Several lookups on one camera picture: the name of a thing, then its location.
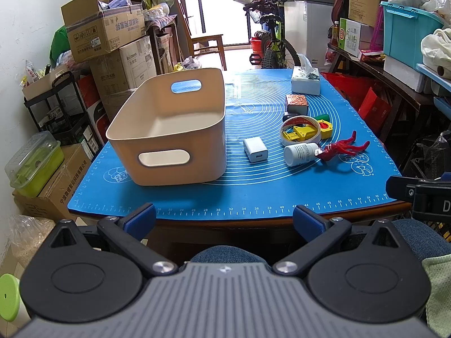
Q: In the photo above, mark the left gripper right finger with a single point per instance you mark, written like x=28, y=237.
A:
x=320, y=234

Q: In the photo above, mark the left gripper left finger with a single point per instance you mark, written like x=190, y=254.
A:
x=125, y=235

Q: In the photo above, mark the white pill bottle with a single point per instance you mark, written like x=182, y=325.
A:
x=300, y=153

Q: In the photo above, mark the red figurine toy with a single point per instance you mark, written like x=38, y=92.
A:
x=342, y=147

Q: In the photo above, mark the yellow toy launcher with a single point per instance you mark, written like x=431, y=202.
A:
x=306, y=132

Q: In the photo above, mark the white power adapter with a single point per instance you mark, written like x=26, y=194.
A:
x=255, y=149

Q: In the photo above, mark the beige plastic storage bin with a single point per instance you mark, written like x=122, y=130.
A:
x=171, y=130

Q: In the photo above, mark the tape roll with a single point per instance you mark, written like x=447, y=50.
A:
x=299, y=120

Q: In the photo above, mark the black earbuds case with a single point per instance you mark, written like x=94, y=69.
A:
x=288, y=115

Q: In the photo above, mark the glitter top black box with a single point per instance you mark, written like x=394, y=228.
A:
x=296, y=104

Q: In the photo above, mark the floor cardboard box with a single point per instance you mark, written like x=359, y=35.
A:
x=53, y=199

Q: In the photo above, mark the blue silicone mat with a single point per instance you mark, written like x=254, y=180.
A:
x=255, y=103

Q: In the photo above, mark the wooden side table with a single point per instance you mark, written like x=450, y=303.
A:
x=415, y=99

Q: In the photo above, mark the red bag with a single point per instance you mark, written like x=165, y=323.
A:
x=374, y=110

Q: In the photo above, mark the bag of grain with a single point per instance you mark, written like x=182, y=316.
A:
x=27, y=235

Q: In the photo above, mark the green lidded container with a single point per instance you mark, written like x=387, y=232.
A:
x=34, y=164

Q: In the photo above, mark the black metal rack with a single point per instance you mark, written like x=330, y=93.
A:
x=55, y=104

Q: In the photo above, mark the green lid white cup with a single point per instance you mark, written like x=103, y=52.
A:
x=12, y=307

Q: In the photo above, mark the white tissue box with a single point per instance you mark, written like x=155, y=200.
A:
x=305, y=78

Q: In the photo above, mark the large stacked cardboard box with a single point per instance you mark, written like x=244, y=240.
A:
x=118, y=74

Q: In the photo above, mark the teal storage bin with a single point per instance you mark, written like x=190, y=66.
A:
x=404, y=29

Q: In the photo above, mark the green white carton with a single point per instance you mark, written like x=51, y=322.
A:
x=349, y=36

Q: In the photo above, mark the green bicycle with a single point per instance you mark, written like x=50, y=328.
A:
x=276, y=51

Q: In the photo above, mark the wooden chair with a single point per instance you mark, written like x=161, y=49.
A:
x=202, y=45

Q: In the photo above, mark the top cardboard box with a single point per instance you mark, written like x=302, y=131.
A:
x=98, y=27

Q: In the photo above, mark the white freezer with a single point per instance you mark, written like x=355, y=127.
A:
x=306, y=27

